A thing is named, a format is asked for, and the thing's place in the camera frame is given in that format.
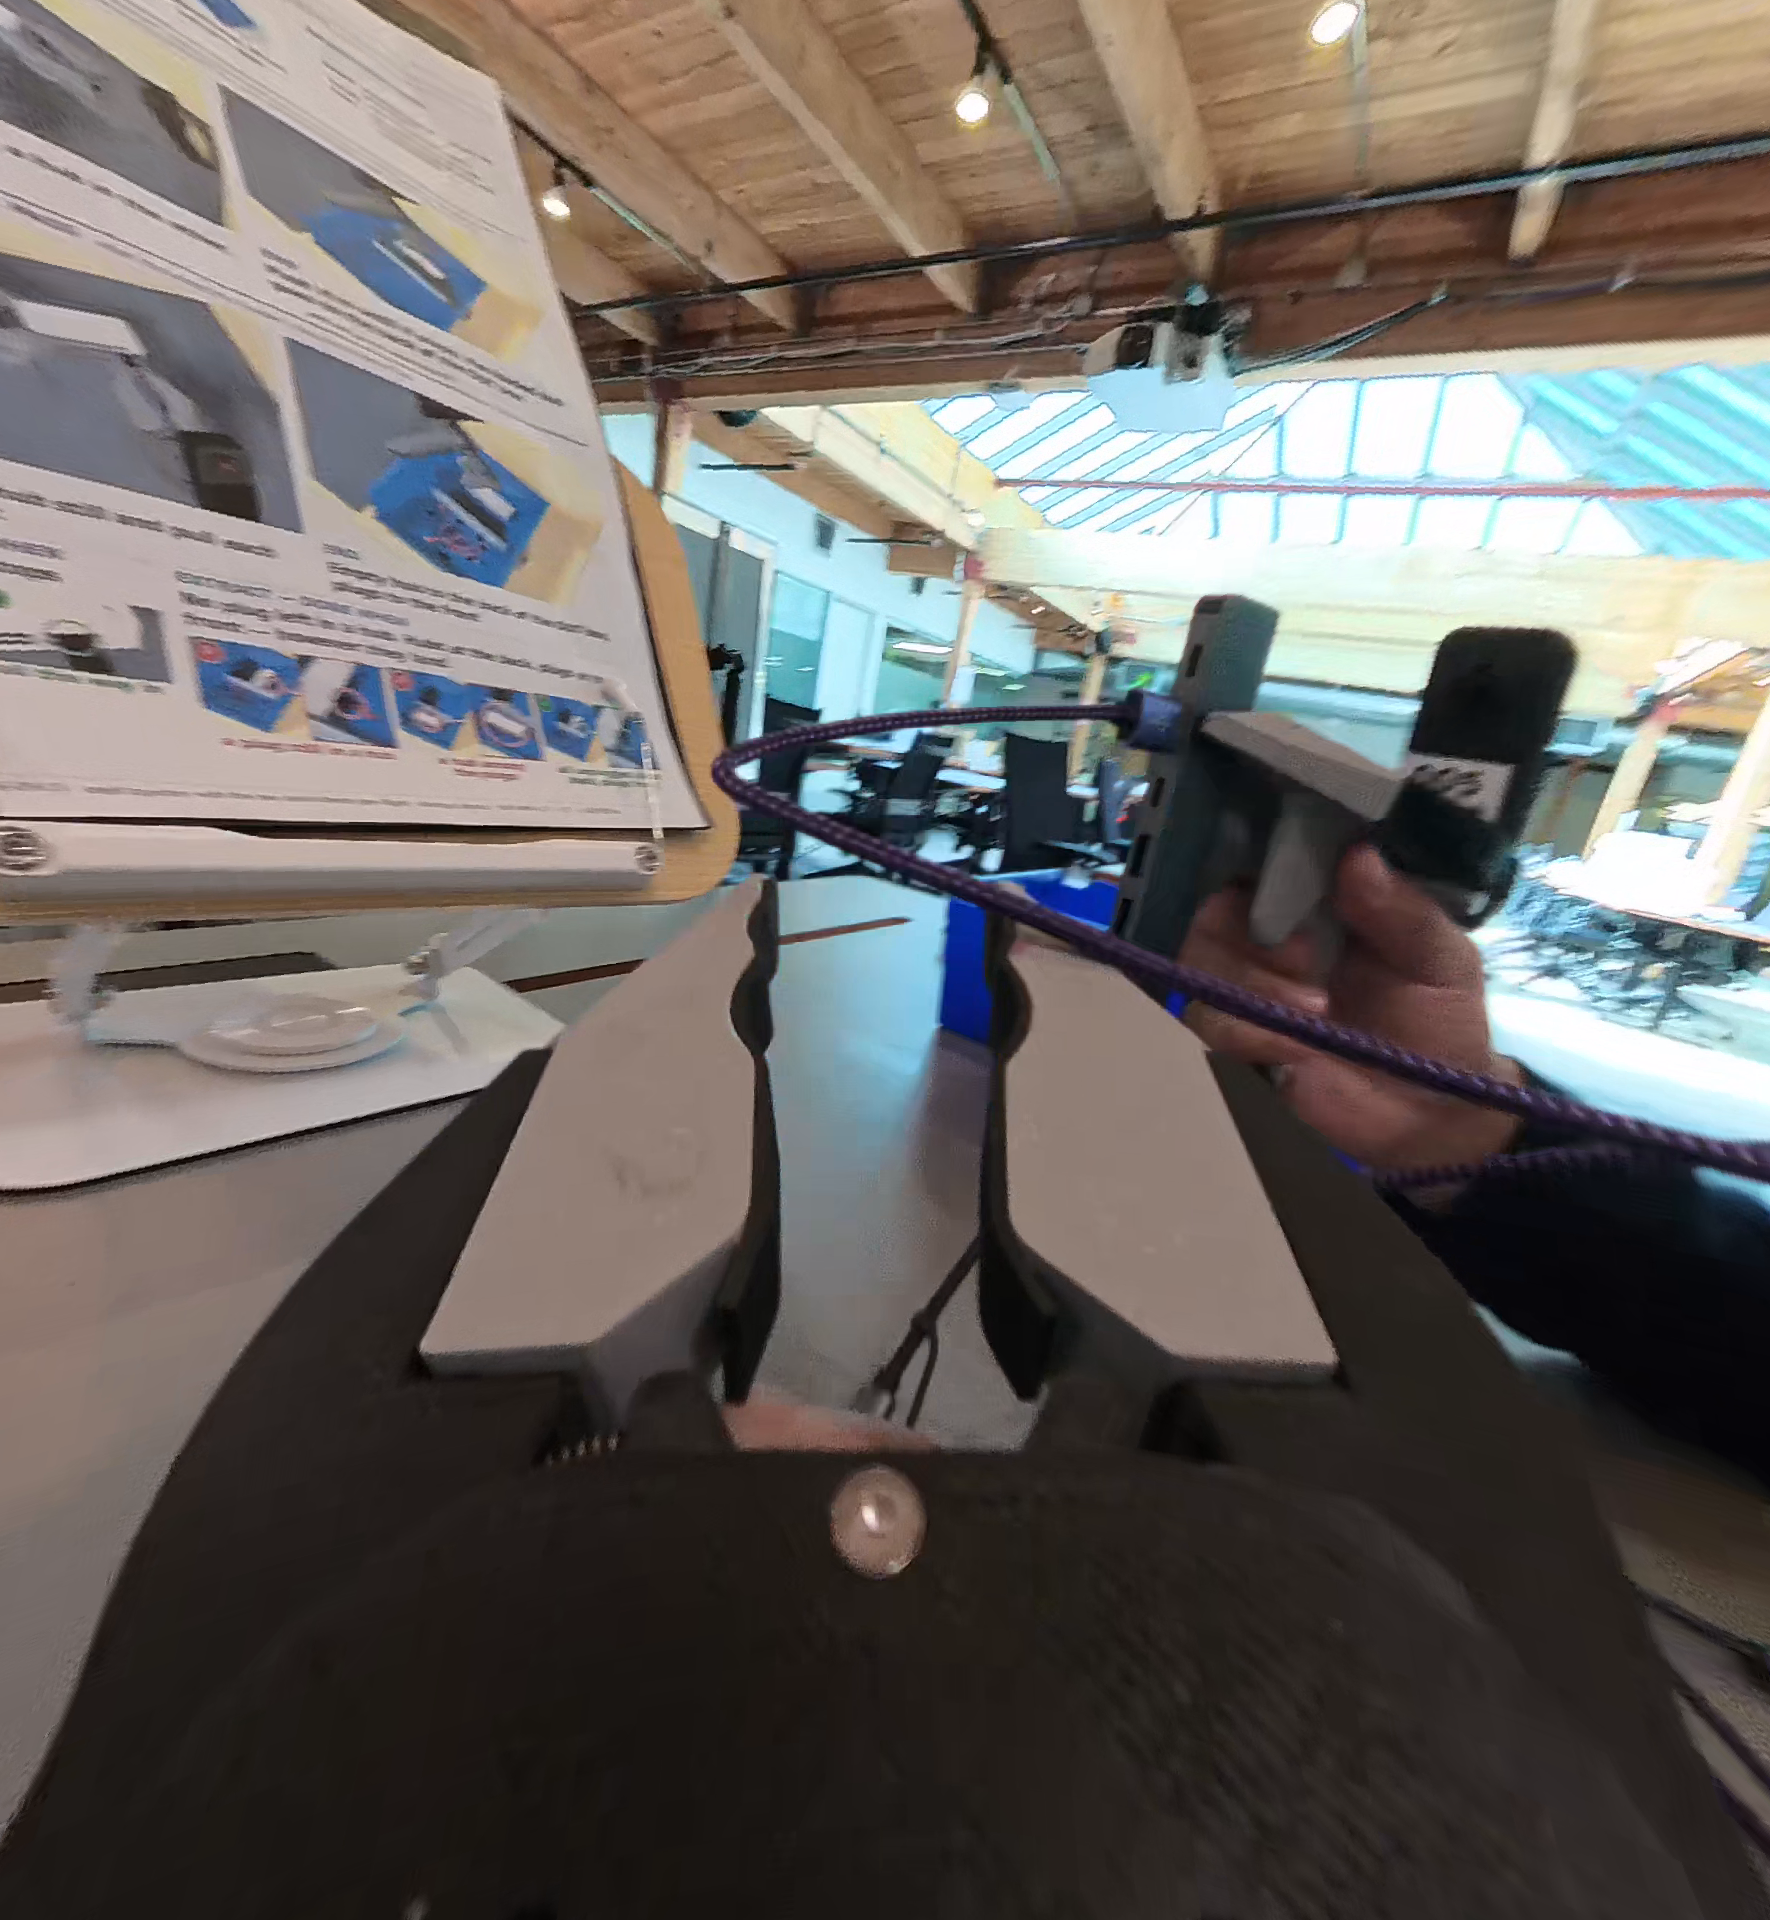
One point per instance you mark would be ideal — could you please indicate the blue plastic bin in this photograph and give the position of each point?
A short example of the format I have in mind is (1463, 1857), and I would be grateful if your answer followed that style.
(960, 960)

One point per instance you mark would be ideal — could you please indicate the printed instruction sheet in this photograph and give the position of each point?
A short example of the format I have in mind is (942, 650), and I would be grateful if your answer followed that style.
(225, 451)

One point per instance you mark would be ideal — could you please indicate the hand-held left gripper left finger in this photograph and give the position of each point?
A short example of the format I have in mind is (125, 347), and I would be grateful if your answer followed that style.
(615, 1185)

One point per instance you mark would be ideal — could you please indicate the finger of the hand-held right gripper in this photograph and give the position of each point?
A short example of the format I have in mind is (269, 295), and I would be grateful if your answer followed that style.
(1305, 759)

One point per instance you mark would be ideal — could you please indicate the grey usb hub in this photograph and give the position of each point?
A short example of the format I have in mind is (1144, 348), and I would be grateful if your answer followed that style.
(1200, 839)

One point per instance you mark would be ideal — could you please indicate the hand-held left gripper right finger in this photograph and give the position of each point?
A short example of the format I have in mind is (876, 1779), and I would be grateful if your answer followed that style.
(1154, 1201)

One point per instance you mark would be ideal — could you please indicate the person's right hand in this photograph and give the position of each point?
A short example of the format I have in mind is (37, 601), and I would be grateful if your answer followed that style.
(1404, 974)

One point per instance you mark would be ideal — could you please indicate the white ceiling projector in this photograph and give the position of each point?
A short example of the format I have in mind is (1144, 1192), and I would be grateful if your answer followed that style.
(1163, 358)

